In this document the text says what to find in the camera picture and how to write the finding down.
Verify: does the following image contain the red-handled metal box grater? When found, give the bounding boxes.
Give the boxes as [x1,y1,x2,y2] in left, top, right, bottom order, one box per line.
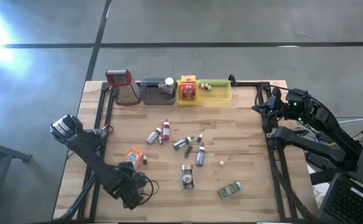
[105,69,142,107]

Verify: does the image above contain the green food colouring bottle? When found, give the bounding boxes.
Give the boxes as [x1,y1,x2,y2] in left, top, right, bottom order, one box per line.
[173,133,196,152]

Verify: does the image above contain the orange snack box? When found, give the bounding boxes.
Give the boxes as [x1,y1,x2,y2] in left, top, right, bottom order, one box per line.
[125,147,144,169]

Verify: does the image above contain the open black laptop keyboard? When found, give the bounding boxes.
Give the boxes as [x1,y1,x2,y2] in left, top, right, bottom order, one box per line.
[317,172,363,224]

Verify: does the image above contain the grey plastic bin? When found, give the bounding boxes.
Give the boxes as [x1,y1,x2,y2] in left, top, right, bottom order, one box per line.
[140,77,177,106]

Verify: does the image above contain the black metal table frame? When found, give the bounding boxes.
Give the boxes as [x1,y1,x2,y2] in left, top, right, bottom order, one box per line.
[53,80,319,222]

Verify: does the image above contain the white cable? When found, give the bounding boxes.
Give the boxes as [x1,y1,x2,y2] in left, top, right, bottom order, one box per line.
[336,117,363,124]

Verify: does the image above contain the yellow slotted plastic basket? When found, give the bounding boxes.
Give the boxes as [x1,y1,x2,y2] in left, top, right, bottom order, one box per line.
[176,78,200,106]

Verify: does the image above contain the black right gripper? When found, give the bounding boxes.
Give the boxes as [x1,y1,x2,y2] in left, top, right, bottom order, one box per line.
[251,102,291,134]

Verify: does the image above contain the red-tipped food colouring bottle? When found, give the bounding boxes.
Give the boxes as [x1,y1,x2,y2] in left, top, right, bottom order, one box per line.
[163,118,171,142]

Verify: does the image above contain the purple food colouring bottle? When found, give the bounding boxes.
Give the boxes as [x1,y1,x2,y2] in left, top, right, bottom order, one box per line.
[195,142,206,167]

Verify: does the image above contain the black metal stand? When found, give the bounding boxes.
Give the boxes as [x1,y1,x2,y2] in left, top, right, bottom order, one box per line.
[0,136,33,224]

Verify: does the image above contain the white-lid spice jar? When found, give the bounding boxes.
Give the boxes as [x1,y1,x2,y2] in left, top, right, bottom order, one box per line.
[164,77,176,95]

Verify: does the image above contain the red cereal box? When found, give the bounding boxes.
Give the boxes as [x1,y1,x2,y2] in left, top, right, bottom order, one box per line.
[181,82,197,101]

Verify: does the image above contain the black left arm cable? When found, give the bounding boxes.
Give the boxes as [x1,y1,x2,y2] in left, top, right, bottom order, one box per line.
[137,177,160,206]

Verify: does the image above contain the translucent yellow-green plastic bin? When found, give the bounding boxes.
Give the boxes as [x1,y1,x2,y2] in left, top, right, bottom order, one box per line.
[197,79,233,105]

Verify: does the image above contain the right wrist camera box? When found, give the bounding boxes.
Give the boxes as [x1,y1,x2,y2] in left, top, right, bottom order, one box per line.
[270,87,283,106]

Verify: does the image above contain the pink-tipped food colouring bottle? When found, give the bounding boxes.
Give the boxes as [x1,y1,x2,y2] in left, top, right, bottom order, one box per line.
[146,126,163,145]

